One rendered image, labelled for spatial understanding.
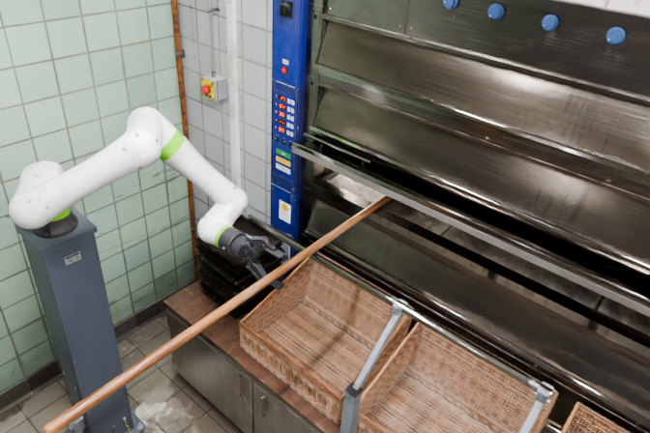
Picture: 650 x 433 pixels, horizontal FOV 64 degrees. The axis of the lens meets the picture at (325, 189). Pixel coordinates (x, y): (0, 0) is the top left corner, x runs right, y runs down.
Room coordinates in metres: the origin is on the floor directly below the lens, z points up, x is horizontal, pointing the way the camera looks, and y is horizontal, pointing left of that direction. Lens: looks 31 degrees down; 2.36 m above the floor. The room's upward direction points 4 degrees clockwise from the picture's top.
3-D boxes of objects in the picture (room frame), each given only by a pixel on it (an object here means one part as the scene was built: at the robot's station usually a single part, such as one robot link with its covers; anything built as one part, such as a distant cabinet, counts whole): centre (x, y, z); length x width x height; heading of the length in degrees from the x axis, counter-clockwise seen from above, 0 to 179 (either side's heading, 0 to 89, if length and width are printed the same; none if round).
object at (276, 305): (1.58, -0.04, 0.72); 0.56 x 0.49 x 0.28; 51
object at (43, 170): (1.51, 0.96, 1.36); 0.16 x 0.13 x 0.19; 14
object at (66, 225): (1.55, 1.00, 1.23); 0.26 x 0.15 x 0.06; 50
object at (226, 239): (1.52, 0.31, 1.19); 0.12 x 0.06 x 0.09; 143
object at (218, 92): (2.33, 0.55, 1.46); 0.10 x 0.07 x 0.10; 52
